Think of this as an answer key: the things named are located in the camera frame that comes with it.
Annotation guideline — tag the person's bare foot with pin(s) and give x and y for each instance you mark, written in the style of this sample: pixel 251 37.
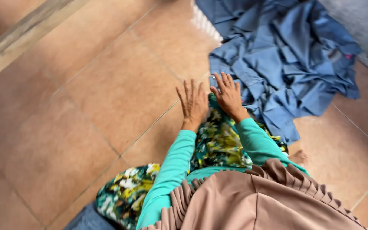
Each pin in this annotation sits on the person's bare foot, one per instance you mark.
pixel 299 157

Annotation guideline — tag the beige pleated headscarf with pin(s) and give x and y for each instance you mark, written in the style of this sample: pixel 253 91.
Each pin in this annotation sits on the beige pleated headscarf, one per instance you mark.
pixel 251 204

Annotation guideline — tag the green floral skirt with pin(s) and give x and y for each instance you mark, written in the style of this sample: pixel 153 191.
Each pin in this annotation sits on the green floral skirt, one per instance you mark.
pixel 219 143

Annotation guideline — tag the teal long-sleeved shirt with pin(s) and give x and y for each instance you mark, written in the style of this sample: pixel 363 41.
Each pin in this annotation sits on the teal long-sleeved shirt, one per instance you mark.
pixel 212 174

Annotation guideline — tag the crumpled blue cloth garment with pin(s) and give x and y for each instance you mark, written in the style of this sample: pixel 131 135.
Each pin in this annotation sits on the crumpled blue cloth garment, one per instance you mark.
pixel 286 64

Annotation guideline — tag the person's right hand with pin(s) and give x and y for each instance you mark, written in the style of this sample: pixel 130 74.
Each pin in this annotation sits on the person's right hand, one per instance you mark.
pixel 230 99

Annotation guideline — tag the blue-grey folded cloth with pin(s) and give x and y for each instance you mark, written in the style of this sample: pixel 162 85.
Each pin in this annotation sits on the blue-grey folded cloth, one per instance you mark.
pixel 88 220

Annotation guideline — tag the person's left hand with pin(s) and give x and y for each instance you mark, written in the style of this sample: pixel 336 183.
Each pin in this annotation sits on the person's left hand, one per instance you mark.
pixel 194 108

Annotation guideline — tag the wooden door threshold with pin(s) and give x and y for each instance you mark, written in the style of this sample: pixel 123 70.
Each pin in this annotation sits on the wooden door threshold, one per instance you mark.
pixel 21 38

